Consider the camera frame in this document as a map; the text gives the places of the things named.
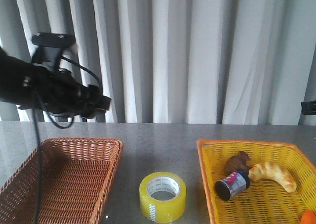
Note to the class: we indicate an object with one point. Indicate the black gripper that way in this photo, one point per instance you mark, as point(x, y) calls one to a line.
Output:
point(61, 94)

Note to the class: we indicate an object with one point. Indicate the yellow clear tape roll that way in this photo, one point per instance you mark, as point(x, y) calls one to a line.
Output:
point(162, 197)

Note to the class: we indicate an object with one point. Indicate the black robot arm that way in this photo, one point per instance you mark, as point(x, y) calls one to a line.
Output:
point(16, 81)

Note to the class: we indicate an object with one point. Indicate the brown woven basket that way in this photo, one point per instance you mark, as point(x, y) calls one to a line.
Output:
point(78, 173)

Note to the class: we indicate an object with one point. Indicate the grey white curtain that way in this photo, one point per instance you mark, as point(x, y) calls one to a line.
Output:
point(232, 62)

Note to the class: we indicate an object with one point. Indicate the brown toy bear figure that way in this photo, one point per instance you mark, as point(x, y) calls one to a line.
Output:
point(237, 162)

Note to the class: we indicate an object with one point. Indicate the small labelled bottle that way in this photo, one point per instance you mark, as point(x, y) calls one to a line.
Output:
point(232, 185)

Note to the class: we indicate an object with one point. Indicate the yellow woven basket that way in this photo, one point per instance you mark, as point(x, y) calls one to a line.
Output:
point(265, 201)

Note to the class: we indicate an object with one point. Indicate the toy croissant bread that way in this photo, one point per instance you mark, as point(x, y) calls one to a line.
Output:
point(273, 171)

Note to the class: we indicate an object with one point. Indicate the orange toy carrot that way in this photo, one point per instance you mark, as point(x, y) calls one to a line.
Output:
point(308, 217)

